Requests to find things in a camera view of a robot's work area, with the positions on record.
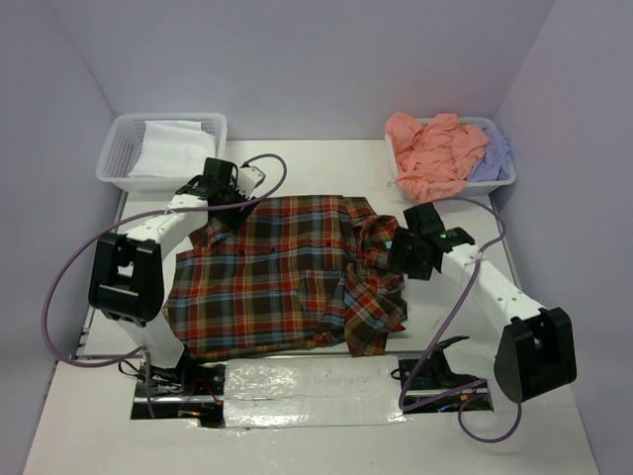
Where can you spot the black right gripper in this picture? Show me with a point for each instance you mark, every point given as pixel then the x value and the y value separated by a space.
pixel 401 239

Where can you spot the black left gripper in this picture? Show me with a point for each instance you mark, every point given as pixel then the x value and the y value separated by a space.
pixel 235 217

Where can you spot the plaid flannel long sleeve shirt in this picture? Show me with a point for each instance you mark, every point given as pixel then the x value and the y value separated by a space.
pixel 300 273

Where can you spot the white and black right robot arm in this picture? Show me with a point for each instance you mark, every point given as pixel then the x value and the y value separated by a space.
pixel 535 349

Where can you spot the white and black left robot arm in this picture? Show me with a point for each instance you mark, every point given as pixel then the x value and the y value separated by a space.
pixel 127 281

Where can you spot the white folded cloth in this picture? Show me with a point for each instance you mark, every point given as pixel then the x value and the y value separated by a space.
pixel 173 149

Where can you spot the orange crumpled shirt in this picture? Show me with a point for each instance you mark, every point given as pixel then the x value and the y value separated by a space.
pixel 435 160

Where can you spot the white plastic basket left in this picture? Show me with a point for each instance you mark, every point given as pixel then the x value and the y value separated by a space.
pixel 123 142

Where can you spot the lavender crumpled shirt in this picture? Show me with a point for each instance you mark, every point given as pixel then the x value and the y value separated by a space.
pixel 494 166

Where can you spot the silver foil tape panel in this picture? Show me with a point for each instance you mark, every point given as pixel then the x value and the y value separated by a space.
pixel 309 392

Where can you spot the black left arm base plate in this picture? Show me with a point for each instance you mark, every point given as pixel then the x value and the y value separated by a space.
pixel 199 397

